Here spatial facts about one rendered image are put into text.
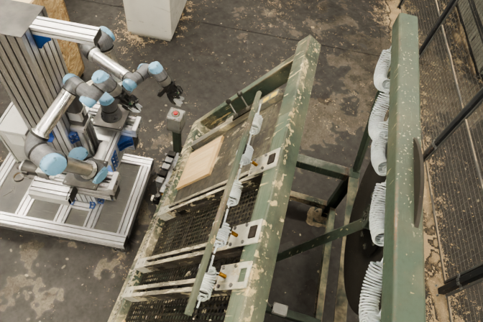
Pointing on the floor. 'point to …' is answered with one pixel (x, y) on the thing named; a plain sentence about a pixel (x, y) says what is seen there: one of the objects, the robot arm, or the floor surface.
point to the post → (177, 142)
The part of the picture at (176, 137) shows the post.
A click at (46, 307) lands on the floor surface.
